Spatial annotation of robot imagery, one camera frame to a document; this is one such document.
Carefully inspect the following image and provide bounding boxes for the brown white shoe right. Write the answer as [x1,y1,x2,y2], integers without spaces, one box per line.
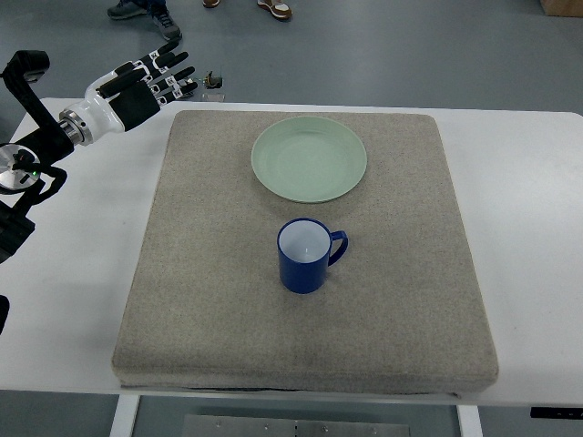
[257,0,292,21]

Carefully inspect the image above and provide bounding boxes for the white table leg left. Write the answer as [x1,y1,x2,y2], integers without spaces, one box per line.
[109,394,140,437]

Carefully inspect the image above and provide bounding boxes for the blue mug white inside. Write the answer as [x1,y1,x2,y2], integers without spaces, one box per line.
[276,218,349,294]

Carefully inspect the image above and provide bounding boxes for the small electronic part on floor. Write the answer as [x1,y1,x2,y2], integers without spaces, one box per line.
[202,71,223,89]

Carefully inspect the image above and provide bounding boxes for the brown shoe left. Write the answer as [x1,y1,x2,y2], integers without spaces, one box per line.
[202,0,220,8]

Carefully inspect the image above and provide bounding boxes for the white table leg right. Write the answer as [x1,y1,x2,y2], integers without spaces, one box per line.
[456,405,484,437]

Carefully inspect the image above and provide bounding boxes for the grey sneaker on floor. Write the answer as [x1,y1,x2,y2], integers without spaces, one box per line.
[107,0,182,41]

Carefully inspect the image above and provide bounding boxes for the light green plate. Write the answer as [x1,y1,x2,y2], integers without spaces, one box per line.
[251,116,368,203]

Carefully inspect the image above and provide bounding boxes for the cardboard box corner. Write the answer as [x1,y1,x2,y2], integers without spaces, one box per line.
[540,0,583,17]

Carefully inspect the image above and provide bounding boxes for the beige fabric mat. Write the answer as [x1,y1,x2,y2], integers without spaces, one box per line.
[112,110,498,394]

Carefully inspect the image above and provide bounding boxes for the clear plastic piece on floor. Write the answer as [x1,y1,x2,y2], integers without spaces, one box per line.
[200,93,225,102]

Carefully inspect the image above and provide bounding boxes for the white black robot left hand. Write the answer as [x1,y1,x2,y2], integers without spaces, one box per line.
[59,40,199,146]

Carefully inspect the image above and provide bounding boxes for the white table leg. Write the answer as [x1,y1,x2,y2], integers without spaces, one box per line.
[456,405,484,437]
[109,394,140,437]

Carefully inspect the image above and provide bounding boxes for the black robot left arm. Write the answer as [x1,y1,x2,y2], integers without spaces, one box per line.
[1,50,74,261]

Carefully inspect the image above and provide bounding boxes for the black table control panel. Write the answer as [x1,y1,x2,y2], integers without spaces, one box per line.
[530,407,583,420]

